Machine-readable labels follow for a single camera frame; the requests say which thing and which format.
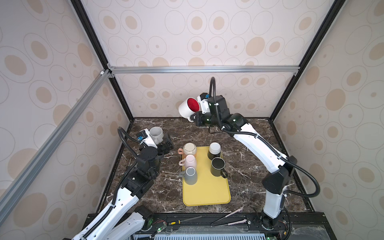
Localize yellow handled screwdriver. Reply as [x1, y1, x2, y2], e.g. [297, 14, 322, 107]
[168, 216, 203, 226]

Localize pink handled tweezers lower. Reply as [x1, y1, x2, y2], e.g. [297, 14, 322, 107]
[213, 219, 247, 227]

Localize black mug white base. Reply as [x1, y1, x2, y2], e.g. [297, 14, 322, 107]
[207, 142, 222, 160]

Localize horizontal aluminium rail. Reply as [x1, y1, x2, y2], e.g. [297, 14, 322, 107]
[111, 65, 300, 74]

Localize yellow plastic tray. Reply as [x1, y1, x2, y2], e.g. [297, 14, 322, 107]
[183, 147, 231, 206]

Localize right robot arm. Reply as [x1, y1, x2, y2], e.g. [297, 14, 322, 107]
[188, 78, 321, 231]

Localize white speckled mug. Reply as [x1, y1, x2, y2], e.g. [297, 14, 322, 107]
[150, 127, 164, 145]

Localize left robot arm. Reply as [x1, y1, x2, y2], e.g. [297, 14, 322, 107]
[74, 127, 174, 240]

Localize pink handled tweezers upper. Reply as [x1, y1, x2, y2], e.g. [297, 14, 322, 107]
[211, 207, 243, 226]

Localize pink handled tweezers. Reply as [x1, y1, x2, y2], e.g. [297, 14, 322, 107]
[211, 207, 243, 226]
[213, 219, 247, 227]

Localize white mug red inside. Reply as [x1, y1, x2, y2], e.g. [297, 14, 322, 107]
[178, 98, 200, 122]

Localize black upright mug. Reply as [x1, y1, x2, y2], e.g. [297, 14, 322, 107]
[211, 157, 229, 179]

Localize cream and peach mug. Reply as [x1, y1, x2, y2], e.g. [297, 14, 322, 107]
[178, 143, 197, 158]

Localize left slanted aluminium rail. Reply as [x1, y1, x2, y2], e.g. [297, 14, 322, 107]
[1, 69, 112, 224]

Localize pink mug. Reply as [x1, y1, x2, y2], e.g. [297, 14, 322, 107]
[179, 155, 197, 170]

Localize grey mug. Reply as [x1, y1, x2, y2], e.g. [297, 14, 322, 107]
[179, 167, 198, 185]

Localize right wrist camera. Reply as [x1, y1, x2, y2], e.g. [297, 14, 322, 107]
[197, 93, 211, 114]

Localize black base frame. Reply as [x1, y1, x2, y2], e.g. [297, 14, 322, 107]
[129, 212, 336, 240]

